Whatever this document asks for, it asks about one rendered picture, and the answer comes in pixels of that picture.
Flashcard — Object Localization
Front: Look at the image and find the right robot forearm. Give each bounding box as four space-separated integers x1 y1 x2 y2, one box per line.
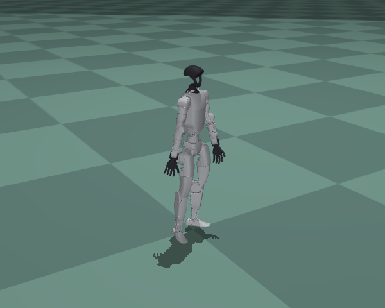
171 126 184 158

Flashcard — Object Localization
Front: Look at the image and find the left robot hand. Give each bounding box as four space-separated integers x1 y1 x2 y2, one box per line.
212 138 225 164

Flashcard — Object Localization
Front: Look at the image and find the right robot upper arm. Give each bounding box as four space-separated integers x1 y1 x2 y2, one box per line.
176 96 191 135

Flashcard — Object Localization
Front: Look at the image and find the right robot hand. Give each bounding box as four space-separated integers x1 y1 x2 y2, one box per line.
164 151 179 176

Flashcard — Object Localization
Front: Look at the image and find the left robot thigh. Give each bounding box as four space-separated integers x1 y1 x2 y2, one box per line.
191 143 211 193

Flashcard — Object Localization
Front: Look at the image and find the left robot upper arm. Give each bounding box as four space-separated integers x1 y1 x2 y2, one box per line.
202 90 215 123

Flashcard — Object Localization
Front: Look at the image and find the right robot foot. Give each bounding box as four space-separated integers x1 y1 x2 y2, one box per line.
172 228 188 243

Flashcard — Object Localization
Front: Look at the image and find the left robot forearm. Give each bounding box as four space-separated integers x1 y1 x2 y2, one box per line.
206 121 218 145

